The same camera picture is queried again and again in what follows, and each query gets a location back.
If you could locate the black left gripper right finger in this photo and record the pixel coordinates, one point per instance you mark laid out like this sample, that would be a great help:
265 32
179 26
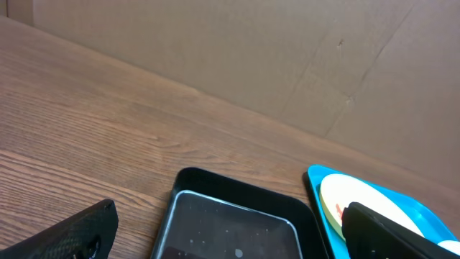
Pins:
369 234

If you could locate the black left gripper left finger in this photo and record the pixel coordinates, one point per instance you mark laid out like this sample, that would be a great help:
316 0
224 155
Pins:
89 234

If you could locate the yellow plate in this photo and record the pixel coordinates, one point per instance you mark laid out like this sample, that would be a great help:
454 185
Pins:
337 191

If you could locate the light blue plate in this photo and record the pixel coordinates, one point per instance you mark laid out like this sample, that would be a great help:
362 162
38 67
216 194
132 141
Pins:
451 245

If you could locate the teal plastic serving tray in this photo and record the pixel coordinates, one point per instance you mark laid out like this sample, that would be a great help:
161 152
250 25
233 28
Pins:
429 224

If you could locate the black water tray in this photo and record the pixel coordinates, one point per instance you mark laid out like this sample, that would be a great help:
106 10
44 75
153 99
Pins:
213 216

